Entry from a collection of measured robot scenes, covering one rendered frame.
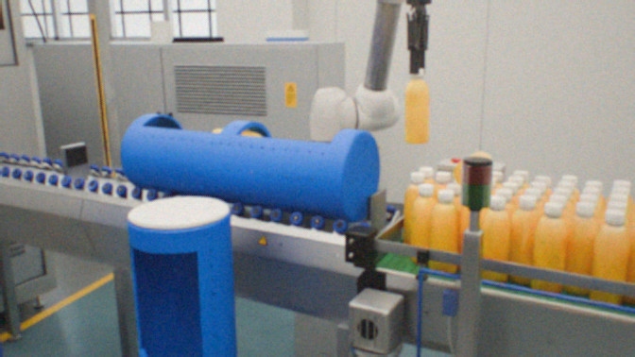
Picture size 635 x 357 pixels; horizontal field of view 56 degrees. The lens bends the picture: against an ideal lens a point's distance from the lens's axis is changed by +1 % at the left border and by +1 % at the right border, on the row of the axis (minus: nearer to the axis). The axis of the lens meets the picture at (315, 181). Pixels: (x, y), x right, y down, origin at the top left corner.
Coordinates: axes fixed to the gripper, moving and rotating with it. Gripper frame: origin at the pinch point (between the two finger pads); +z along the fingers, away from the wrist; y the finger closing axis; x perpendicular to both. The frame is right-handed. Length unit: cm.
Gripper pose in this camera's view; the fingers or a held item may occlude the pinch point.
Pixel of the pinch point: (417, 62)
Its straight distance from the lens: 180.8
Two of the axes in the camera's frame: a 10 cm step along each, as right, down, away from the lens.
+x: 8.6, 0.9, -5.0
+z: 0.1, 9.8, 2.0
